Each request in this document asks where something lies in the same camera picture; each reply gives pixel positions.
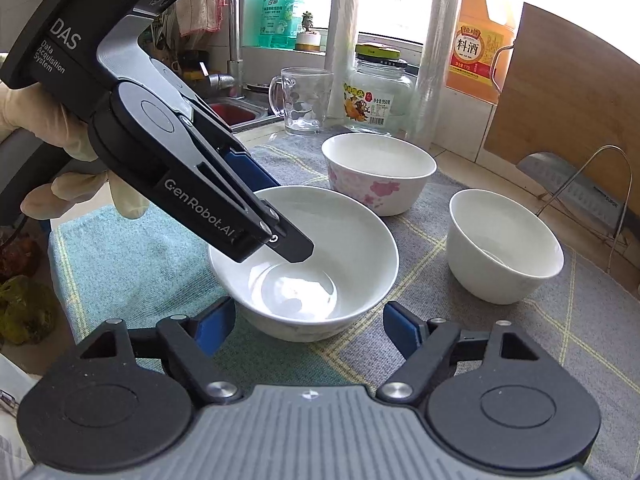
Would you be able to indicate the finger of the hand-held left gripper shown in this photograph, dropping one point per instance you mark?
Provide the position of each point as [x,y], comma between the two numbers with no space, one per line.
[290,245]
[252,170]

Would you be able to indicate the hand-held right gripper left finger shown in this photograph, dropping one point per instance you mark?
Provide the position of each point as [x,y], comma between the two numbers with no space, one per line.
[216,327]

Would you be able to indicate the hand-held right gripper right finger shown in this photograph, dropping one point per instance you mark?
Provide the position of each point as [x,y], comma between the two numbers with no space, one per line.
[402,332]

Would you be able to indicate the wide white bowl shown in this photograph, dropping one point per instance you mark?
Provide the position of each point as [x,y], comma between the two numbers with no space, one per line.
[340,240]

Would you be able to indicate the white bowl pink flower print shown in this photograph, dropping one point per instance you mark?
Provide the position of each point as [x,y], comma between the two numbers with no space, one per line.
[380,185]

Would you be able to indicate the deep plain white bowl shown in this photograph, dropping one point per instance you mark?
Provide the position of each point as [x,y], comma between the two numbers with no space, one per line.
[505,260]

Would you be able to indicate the person's left hand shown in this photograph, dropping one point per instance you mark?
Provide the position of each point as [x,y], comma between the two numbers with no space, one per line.
[50,110]

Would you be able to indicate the grey teal checked dish towel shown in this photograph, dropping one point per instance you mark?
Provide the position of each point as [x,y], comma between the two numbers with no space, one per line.
[450,340]

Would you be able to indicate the clear glass mug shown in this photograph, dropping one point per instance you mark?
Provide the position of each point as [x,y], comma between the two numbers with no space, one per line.
[302,105]

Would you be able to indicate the pink cloth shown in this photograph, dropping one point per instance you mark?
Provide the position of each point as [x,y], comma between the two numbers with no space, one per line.
[200,7]

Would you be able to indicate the metal faucet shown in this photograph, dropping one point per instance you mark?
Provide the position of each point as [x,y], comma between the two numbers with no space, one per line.
[232,35]

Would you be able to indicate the glass jar with dark lid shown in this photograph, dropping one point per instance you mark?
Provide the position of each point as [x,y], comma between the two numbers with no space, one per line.
[380,100]

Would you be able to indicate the small potted plant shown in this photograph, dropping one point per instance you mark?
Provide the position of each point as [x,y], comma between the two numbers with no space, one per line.
[307,35]

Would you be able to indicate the white paper roll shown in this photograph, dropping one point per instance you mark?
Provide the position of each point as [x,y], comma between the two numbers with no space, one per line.
[342,50]

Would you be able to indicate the green dish soap bottle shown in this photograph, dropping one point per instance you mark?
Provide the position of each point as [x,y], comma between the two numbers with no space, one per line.
[277,15]

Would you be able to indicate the green crumpled bag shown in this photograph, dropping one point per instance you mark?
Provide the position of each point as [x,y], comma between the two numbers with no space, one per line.
[25,310]

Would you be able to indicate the tall plastic wrap roll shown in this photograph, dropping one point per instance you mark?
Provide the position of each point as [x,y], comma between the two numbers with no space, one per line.
[437,60]

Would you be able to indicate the orange cooking wine jug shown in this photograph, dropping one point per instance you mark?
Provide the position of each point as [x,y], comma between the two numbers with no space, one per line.
[480,25]

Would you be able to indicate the wooden cutting board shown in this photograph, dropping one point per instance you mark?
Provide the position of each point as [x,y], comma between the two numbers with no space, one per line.
[565,85]

